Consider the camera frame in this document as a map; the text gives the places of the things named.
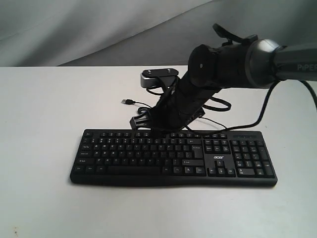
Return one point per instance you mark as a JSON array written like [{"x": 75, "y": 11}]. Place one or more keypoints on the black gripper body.
[{"x": 171, "y": 114}]

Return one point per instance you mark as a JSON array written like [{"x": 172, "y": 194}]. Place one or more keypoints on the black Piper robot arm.
[{"x": 250, "y": 63}]

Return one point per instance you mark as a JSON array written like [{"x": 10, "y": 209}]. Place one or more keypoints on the black acer keyboard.
[{"x": 135, "y": 158}]

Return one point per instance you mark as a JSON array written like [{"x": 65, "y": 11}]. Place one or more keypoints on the grey backdrop cloth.
[{"x": 140, "y": 32}]

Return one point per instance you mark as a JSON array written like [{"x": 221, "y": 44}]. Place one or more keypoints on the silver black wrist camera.
[{"x": 151, "y": 78}]

